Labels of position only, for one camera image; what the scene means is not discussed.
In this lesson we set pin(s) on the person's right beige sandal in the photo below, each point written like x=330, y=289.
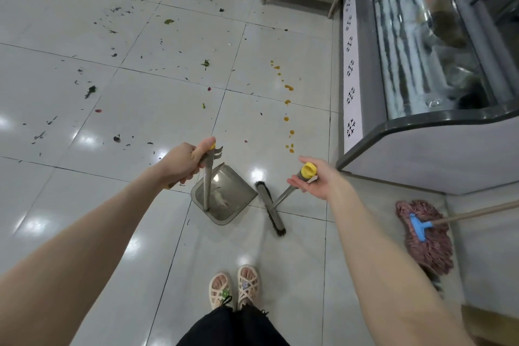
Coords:
x=248, y=285

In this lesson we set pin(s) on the person's left hand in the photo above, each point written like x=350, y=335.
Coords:
x=180, y=163

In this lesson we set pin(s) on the leaf debris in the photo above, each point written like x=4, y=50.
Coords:
x=90, y=91

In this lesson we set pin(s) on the person's left beige sandal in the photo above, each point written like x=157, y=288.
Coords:
x=220, y=291

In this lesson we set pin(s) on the grey glass display freezer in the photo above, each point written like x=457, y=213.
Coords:
x=425, y=155

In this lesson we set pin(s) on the person's black trousers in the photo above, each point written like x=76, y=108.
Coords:
x=231, y=329

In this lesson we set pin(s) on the person's right forearm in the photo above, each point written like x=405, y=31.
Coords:
x=385, y=277

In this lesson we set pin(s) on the person's left forearm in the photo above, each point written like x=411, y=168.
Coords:
x=73, y=256

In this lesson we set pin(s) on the person's right hand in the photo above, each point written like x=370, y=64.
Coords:
x=326, y=183

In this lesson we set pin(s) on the person's beige sandal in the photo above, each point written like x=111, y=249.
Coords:
x=220, y=291
x=248, y=285

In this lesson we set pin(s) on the grey broom with yellow cap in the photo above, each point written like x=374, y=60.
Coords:
x=272, y=212

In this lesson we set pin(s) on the orange liquid spill drops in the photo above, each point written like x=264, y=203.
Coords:
x=288, y=87

